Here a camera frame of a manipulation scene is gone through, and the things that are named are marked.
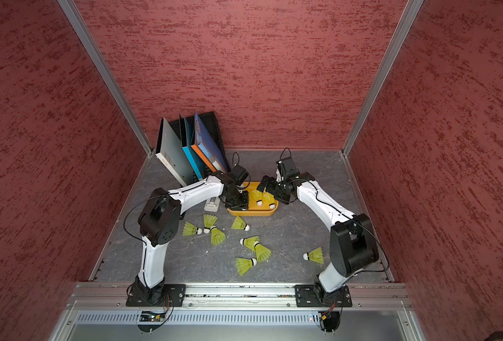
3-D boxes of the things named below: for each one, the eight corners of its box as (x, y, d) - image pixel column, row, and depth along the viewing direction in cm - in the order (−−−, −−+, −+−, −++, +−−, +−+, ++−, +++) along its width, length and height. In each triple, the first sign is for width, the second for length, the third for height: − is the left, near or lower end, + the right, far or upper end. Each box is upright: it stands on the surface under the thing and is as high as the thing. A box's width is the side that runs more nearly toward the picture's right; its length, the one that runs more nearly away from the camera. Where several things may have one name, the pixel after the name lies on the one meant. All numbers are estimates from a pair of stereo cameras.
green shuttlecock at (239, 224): (233, 229, 93) (232, 224, 89) (237, 220, 95) (236, 215, 92) (247, 234, 91) (246, 230, 88) (251, 225, 94) (250, 221, 90)
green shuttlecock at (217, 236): (205, 235, 91) (203, 233, 88) (215, 227, 93) (214, 223, 91) (215, 247, 87) (214, 244, 85) (226, 238, 90) (225, 235, 87)
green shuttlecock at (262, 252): (249, 251, 86) (249, 248, 84) (258, 242, 89) (258, 239, 86) (261, 264, 83) (261, 262, 81) (271, 254, 86) (271, 251, 83)
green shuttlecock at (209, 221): (202, 233, 90) (200, 230, 87) (205, 218, 95) (203, 214, 92) (214, 233, 91) (213, 230, 87) (216, 218, 95) (215, 214, 92)
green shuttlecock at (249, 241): (240, 244, 88) (239, 241, 85) (245, 234, 91) (244, 230, 88) (254, 251, 86) (254, 248, 83) (259, 240, 89) (259, 237, 86)
